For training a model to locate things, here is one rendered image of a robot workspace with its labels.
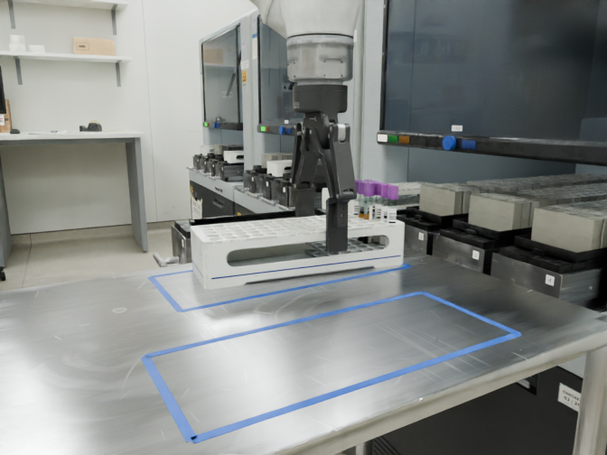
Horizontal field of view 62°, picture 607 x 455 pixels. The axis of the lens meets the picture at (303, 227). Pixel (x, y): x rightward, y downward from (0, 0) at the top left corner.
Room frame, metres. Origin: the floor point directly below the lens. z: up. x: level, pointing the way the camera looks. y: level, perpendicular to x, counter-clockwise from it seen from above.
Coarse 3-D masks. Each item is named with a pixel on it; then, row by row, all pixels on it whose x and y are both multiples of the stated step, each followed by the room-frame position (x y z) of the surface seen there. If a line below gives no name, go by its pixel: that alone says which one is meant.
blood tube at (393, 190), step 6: (390, 186) 0.72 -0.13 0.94; (396, 186) 0.72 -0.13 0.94; (390, 192) 0.72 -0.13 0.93; (396, 192) 0.72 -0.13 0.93; (390, 198) 0.72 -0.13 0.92; (396, 198) 0.72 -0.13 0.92; (390, 204) 0.72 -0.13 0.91; (396, 204) 0.72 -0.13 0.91; (390, 210) 0.72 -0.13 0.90; (396, 210) 0.72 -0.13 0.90; (390, 216) 0.71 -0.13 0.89; (396, 216) 0.72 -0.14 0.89; (390, 222) 0.71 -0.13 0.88
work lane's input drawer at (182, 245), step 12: (228, 216) 1.08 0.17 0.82; (240, 216) 1.09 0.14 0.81; (252, 216) 1.10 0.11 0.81; (264, 216) 1.12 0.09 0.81; (276, 216) 1.13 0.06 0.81; (288, 216) 1.14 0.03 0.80; (180, 228) 0.99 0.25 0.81; (180, 240) 0.96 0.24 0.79; (180, 252) 0.97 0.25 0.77; (168, 264) 0.97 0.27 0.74; (180, 264) 0.97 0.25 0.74
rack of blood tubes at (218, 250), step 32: (224, 224) 0.71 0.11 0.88; (256, 224) 0.71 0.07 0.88; (288, 224) 0.71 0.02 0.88; (320, 224) 0.71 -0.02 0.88; (352, 224) 0.72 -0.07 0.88; (384, 224) 0.71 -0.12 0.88; (192, 256) 0.68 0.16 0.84; (224, 256) 0.61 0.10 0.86; (256, 256) 0.73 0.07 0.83; (288, 256) 0.73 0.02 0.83; (320, 256) 0.72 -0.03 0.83; (352, 256) 0.68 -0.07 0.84; (384, 256) 0.70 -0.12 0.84
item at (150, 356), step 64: (0, 320) 0.50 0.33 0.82; (64, 320) 0.50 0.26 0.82; (128, 320) 0.50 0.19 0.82; (192, 320) 0.50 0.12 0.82; (256, 320) 0.50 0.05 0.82; (320, 320) 0.50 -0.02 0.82; (384, 320) 0.50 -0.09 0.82; (448, 320) 0.50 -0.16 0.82; (512, 320) 0.50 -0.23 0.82; (576, 320) 0.50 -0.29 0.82; (0, 384) 0.37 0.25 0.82; (64, 384) 0.37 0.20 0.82; (128, 384) 0.37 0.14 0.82; (192, 384) 0.37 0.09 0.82; (256, 384) 0.37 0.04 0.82; (320, 384) 0.37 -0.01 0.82; (384, 384) 0.37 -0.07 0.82; (448, 384) 0.37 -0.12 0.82; (0, 448) 0.29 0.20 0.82; (64, 448) 0.29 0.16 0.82; (128, 448) 0.29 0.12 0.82; (192, 448) 0.29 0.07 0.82; (256, 448) 0.29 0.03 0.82; (320, 448) 0.31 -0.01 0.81; (576, 448) 0.51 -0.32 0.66
